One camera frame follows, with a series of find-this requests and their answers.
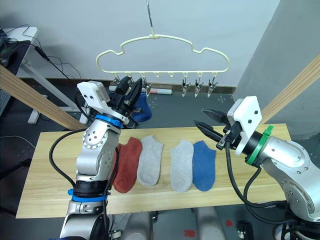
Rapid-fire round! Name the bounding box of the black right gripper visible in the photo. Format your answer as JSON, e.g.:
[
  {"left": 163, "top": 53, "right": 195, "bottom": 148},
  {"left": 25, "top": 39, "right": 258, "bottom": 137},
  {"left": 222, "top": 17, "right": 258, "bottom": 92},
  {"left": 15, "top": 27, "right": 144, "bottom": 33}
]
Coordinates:
[{"left": 193, "top": 108, "right": 245, "bottom": 151}]

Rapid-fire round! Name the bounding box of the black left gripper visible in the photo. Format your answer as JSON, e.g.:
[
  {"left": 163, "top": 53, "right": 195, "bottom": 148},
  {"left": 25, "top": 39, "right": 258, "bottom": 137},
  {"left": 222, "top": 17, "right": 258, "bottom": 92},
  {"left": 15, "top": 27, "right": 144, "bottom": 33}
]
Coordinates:
[{"left": 108, "top": 76, "right": 144, "bottom": 115}]

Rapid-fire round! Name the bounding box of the blue ankle sock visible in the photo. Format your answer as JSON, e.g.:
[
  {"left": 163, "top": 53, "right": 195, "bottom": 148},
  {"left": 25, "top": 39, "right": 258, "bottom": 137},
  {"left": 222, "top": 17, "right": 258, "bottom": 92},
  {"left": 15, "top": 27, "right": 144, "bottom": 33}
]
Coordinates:
[
  {"left": 131, "top": 92, "right": 153, "bottom": 123},
  {"left": 192, "top": 140, "right": 217, "bottom": 193}
]

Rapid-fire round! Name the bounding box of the grey ankle sock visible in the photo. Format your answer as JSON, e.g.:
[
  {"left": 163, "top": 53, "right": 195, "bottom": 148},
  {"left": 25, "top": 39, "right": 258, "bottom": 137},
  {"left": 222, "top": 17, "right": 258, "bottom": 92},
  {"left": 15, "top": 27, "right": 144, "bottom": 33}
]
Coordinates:
[
  {"left": 169, "top": 139, "right": 195, "bottom": 193},
  {"left": 136, "top": 134, "right": 165, "bottom": 186}
]

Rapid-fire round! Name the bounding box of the cream plastic clip hanger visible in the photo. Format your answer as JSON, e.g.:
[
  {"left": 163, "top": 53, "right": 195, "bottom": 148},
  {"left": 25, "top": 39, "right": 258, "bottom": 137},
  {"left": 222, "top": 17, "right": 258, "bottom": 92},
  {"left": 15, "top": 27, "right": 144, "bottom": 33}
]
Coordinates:
[{"left": 96, "top": 34, "right": 230, "bottom": 79}]

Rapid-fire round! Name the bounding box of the metal hanger hook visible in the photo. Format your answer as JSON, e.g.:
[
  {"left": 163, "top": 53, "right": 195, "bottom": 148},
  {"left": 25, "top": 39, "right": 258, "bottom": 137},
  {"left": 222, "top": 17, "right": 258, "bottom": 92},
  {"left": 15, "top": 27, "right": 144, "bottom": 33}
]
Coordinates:
[{"left": 145, "top": 0, "right": 154, "bottom": 36}]

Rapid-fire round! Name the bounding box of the red and white bar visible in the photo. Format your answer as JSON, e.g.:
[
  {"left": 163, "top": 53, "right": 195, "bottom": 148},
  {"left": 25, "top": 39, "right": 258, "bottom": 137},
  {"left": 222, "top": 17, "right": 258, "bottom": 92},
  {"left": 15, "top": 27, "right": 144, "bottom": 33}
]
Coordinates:
[{"left": 151, "top": 88, "right": 173, "bottom": 96}]

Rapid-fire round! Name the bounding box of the red ankle sock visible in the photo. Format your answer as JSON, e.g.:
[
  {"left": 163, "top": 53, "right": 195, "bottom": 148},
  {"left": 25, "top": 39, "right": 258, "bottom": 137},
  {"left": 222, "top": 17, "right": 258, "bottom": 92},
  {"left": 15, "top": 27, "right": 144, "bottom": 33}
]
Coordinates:
[{"left": 112, "top": 136, "right": 143, "bottom": 194}]

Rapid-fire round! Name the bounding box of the light wooden slat beam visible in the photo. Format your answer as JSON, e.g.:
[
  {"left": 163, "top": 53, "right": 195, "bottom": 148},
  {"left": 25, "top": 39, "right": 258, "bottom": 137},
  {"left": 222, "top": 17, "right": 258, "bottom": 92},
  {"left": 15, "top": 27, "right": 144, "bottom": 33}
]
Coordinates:
[
  {"left": 259, "top": 53, "right": 320, "bottom": 126},
  {"left": 0, "top": 64, "right": 87, "bottom": 131}
]

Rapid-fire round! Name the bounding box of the grey rounded shape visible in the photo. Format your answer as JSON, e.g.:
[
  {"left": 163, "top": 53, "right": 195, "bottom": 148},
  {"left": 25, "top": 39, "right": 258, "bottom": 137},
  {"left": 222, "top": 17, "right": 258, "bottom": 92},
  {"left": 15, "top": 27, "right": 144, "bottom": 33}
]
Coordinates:
[
  {"left": 195, "top": 206, "right": 227, "bottom": 240},
  {"left": 124, "top": 211, "right": 155, "bottom": 240}
]

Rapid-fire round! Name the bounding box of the white desk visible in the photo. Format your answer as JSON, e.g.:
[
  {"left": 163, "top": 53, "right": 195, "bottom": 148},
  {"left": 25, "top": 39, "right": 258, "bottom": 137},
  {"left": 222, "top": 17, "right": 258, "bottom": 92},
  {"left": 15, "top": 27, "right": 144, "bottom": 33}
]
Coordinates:
[{"left": 0, "top": 26, "right": 80, "bottom": 125}]

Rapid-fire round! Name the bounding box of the white perforated panel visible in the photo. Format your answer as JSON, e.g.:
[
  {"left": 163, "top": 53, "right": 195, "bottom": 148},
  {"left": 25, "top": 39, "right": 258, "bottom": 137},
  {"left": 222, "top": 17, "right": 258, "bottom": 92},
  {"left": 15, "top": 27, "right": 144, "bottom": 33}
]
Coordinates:
[{"left": 0, "top": 89, "right": 8, "bottom": 117}]

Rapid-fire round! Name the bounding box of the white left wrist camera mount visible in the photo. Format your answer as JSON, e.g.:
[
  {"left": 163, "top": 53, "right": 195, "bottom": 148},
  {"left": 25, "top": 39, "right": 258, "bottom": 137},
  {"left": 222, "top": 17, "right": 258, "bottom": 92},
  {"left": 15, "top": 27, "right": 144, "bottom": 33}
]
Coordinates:
[{"left": 76, "top": 80, "right": 130, "bottom": 125}]

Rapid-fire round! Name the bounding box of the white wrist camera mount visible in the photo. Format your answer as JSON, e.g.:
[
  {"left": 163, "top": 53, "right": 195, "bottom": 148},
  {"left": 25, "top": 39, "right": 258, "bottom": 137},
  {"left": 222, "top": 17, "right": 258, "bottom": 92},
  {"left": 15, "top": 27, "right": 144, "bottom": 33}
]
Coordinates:
[
  {"left": 76, "top": 80, "right": 130, "bottom": 125},
  {"left": 226, "top": 95, "right": 263, "bottom": 156}
]

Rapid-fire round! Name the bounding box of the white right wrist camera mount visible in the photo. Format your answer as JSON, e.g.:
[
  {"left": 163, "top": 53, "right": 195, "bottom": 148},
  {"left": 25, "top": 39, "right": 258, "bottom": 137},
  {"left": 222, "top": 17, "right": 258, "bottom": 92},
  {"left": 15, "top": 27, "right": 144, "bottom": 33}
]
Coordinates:
[{"left": 226, "top": 95, "right": 263, "bottom": 156}]

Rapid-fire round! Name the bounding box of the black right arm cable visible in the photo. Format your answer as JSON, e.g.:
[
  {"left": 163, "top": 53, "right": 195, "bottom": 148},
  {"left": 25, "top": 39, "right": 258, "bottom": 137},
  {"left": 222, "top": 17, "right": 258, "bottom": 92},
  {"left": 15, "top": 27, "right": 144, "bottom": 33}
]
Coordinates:
[{"left": 224, "top": 146, "right": 301, "bottom": 225}]

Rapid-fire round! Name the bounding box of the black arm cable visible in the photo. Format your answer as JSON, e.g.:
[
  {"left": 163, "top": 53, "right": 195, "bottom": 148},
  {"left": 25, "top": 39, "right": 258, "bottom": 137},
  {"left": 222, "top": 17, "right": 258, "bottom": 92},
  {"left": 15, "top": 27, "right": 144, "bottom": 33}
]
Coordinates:
[
  {"left": 224, "top": 146, "right": 301, "bottom": 225},
  {"left": 49, "top": 129, "right": 87, "bottom": 187}
]

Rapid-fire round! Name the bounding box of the black power cable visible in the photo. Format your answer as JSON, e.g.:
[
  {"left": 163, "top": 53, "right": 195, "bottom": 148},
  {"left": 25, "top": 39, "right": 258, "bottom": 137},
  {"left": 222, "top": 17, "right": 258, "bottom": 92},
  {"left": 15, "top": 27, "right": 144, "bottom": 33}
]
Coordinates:
[{"left": 14, "top": 24, "right": 82, "bottom": 85}]

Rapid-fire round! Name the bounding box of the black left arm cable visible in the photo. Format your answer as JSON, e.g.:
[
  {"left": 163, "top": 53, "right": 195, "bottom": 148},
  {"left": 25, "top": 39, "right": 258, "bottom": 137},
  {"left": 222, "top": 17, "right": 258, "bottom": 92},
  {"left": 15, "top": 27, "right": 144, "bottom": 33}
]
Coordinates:
[{"left": 49, "top": 129, "right": 87, "bottom": 187}]

